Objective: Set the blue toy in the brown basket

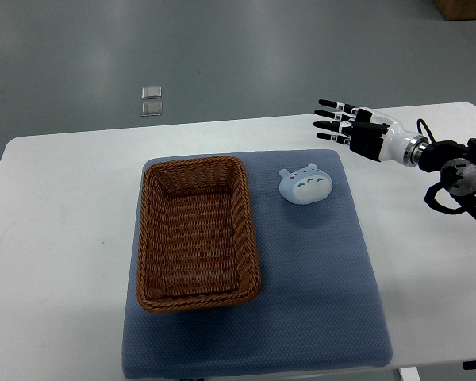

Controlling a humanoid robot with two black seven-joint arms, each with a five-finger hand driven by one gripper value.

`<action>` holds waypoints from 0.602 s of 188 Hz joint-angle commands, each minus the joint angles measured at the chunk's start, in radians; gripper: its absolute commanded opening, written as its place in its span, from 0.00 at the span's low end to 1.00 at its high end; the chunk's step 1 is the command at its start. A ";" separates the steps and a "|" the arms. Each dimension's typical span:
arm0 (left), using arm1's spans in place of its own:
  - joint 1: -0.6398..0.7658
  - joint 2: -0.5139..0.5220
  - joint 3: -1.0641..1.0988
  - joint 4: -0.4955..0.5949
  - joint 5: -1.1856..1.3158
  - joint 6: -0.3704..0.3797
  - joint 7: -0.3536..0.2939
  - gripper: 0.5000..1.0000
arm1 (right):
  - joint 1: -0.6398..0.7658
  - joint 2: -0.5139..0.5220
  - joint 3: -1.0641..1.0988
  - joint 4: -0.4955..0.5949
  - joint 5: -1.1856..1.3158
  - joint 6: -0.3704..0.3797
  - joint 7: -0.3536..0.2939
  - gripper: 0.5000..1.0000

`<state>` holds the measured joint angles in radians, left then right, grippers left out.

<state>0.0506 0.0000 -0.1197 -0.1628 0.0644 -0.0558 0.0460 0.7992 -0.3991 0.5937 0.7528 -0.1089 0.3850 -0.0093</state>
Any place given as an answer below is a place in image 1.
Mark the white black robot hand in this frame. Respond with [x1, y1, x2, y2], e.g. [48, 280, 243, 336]
[313, 98, 428, 166]

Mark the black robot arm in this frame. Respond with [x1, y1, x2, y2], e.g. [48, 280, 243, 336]
[313, 99, 476, 221]

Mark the blue white plush toy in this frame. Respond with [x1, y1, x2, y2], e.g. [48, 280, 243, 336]
[278, 163, 333, 205]

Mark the brown wicker basket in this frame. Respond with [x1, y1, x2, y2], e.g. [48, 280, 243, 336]
[136, 156, 262, 313]

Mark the brown cardboard box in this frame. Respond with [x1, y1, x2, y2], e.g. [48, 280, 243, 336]
[437, 0, 476, 21]

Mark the blue textured mat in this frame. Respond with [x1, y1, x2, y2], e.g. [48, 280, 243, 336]
[122, 149, 393, 379]

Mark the upper floor socket plate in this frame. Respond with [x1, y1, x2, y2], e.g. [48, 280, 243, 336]
[141, 85, 162, 99]

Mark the white table leg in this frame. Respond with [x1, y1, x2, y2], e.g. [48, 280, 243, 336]
[398, 367, 420, 381]

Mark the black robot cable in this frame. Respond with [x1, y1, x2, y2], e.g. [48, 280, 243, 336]
[416, 118, 437, 143]

